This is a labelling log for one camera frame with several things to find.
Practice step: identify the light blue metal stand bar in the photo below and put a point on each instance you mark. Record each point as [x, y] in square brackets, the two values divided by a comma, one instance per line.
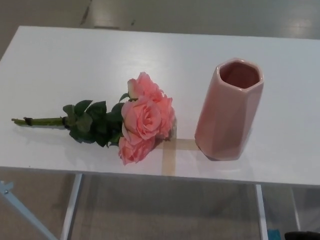
[22, 210]

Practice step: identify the short beige tape strip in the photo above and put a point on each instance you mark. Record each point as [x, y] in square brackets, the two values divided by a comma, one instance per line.
[186, 144]

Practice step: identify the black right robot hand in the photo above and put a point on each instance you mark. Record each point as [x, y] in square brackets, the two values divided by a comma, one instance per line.
[302, 236]

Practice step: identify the long beige tape strip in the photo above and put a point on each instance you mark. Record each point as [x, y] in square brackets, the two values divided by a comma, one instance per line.
[168, 162]

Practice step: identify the teal floor tape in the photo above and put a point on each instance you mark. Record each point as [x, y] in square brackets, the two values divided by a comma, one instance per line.
[274, 237]

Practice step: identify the pink faceted ceramic vase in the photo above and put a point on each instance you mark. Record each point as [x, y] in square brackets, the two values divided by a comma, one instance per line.
[225, 120]

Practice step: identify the white table leg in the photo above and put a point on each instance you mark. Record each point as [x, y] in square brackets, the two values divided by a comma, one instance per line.
[261, 212]
[71, 207]
[296, 207]

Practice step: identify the pink rose bouquet green stems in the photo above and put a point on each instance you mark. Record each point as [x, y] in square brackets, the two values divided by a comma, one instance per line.
[145, 117]

